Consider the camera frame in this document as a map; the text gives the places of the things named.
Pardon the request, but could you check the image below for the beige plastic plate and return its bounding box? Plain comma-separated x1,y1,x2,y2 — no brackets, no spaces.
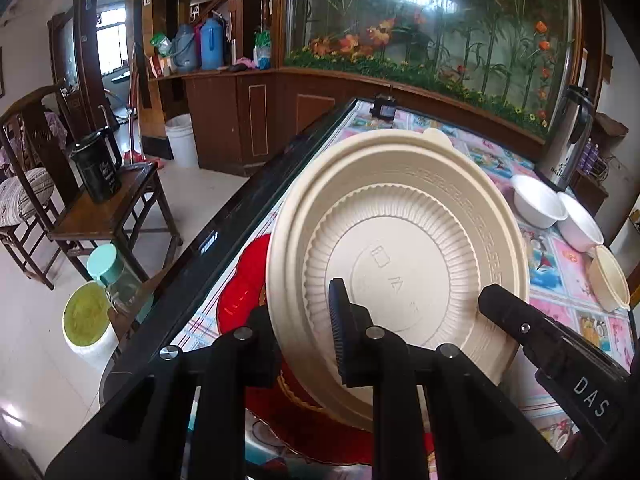
266,128,529,430
587,245,630,312

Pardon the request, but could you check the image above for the gold rimmed red plate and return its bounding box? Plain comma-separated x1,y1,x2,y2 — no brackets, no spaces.
278,359,324,413

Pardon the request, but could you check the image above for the white bowl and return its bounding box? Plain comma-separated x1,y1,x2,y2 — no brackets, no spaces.
511,174,568,230
556,192,604,252

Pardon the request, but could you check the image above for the green round stool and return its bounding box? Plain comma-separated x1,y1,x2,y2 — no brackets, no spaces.
62,281,117,356

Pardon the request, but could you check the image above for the glass jar green lid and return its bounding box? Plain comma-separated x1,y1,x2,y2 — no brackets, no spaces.
87,244,153,322

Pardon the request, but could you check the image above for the wooden side table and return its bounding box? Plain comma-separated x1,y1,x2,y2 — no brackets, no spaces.
48,162,183,281

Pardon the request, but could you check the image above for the stainless steel thermos pot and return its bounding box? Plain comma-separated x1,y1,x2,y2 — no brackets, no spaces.
535,84,593,192

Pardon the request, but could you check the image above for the white plastic bucket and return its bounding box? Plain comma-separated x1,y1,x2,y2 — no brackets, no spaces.
165,114,198,168

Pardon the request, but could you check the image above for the small black device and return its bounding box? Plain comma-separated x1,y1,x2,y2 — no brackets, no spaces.
370,94,397,122

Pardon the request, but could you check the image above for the wooden cabinet counter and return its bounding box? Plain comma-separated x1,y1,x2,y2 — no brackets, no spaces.
139,67,544,176

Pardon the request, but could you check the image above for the black electric kettle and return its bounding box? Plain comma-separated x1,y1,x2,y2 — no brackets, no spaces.
70,127,122,204

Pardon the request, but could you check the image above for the wooden chair with cushion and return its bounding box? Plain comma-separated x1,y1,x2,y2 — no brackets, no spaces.
1,84,62,290

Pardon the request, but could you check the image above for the artificial flower glass display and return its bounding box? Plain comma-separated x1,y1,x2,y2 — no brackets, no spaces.
285,0,575,136

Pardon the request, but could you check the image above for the grey thermos jug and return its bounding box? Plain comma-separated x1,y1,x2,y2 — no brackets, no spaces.
172,24,198,73

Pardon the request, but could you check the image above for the blue thermos jug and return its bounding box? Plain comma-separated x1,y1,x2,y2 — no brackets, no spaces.
201,18,224,70

